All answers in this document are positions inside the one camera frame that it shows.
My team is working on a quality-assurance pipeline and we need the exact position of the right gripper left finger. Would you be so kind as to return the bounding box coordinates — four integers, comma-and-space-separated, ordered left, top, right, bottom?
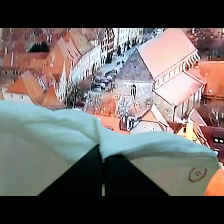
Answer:
37, 144, 103, 197

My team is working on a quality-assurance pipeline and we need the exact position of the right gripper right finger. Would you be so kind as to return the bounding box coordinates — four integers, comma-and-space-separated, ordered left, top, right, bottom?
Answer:
104, 153, 170, 197

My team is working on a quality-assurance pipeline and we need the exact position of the white garment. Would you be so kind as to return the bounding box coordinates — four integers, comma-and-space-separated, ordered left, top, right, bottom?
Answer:
0, 99, 222, 197

